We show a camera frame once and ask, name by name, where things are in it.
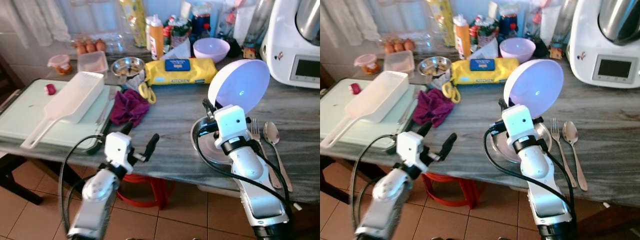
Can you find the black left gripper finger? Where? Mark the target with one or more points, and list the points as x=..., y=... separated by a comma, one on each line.
x=151, y=147
x=425, y=128
x=448, y=147
x=127, y=128

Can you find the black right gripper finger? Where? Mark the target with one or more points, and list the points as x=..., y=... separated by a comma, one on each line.
x=504, y=108
x=209, y=109

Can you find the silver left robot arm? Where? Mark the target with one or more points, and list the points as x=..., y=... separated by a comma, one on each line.
x=97, y=200
x=387, y=200

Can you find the round steel plate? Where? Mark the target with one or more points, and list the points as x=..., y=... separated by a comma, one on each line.
x=500, y=147
x=202, y=145

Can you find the purple cloth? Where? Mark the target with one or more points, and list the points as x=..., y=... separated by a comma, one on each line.
x=432, y=107
x=129, y=107

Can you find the steel table knife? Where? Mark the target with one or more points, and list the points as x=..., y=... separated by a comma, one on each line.
x=105, y=112
x=409, y=110

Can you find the yellow kitchen wipes pack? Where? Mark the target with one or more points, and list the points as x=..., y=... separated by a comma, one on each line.
x=180, y=74
x=485, y=74

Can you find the red plastic stool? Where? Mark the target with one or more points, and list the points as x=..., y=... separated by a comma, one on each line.
x=465, y=192
x=160, y=192

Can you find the steel fork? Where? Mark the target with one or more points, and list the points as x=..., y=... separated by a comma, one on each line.
x=556, y=129
x=256, y=129

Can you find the lilac plastic bowl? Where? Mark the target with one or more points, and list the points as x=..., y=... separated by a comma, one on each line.
x=211, y=49
x=517, y=49

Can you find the white paper sheet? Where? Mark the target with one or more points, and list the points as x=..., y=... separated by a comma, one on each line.
x=180, y=51
x=486, y=50

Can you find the steel spoon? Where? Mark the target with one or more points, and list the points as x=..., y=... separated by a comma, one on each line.
x=570, y=132
x=271, y=132

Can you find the small steel bowl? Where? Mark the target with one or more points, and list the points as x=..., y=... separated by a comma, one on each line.
x=435, y=65
x=127, y=66

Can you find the white plastic tub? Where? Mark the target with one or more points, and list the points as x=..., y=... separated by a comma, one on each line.
x=217, y=190

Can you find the small yellow carton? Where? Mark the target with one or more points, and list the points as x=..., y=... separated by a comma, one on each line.
x=555, y=53
x=249, y=53

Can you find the clear plastic food container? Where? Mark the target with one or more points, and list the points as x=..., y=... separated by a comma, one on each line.
x=93, y=62
x=399, y=61

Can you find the orange sauce squeeze bottle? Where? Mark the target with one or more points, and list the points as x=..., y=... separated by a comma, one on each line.
x=461, y=40
x=156, y=40

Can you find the small red piece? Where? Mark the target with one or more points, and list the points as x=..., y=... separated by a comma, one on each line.
x=50, y=89
x=355, y=88

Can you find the red green food packet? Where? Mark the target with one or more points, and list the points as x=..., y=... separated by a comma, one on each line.
x=180, y=30
x=485, y=29

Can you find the brown egg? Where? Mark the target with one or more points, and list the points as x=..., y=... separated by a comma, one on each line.
x=398, y=46
x=100, y=45
x=409, y=44
x=90, y=47
x=81, y=48
x=388, y=47

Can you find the pale green cutting board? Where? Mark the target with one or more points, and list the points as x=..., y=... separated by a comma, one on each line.
x=340, y=112
x=25, y=115

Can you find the small jar with pink lid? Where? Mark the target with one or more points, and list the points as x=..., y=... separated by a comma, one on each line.
x=366, y=63
x=60, y=64

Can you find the white kitchen cooking machine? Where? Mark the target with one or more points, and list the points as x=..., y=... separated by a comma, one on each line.
x=282, y=55
x=587, y=50

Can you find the yellow food bag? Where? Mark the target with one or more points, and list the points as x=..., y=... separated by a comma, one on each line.
x=443, y=20
x=134, y=20

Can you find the steel mixing jug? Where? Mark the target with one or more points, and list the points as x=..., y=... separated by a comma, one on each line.
x=310, y=20
x=620, y=20

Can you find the white hanging curtain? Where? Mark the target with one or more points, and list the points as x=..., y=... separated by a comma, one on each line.
x=42, y=17
x=350, y=17

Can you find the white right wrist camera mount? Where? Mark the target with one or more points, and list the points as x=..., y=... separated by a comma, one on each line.
x=230, y=122
x=518, y=121

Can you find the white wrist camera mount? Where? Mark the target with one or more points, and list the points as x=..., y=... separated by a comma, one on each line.
x=118, y=149
x=410, y=149
x=518, y=121
x=230, y=122

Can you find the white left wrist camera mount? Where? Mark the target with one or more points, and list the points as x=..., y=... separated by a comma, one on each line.
x=410, y=149
x=118, y=149

